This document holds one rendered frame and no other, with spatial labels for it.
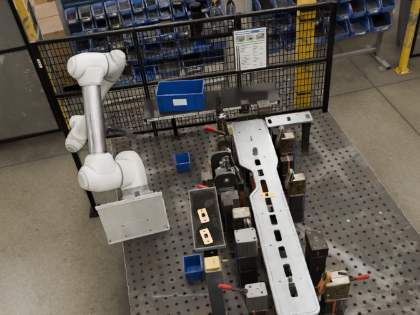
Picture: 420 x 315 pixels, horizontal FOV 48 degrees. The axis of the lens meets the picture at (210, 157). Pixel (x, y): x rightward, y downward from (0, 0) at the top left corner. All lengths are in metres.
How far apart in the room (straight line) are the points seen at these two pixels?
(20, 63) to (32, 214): 1.28
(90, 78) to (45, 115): 2.09
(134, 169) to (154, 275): 0.60
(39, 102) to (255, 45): 2.24
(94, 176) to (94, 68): 0.58
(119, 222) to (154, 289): 0.43
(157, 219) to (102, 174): 0.41
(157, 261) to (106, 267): 1.01
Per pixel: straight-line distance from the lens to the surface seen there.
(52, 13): 5.64
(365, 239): 2.78
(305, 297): 2.17
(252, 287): 2.12
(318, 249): 2.28
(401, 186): 4.11
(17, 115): 4.70
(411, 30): 5.25
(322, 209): 2.89
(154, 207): 2.67
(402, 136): 4.59
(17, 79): 4.47
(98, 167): 2.63
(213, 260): 2.08
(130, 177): 2.72
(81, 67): 2.62
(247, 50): 3.15
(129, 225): 2.75
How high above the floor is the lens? 2.84
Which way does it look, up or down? 42 degrees down
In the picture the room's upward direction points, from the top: 7 degrees counter-clockwise
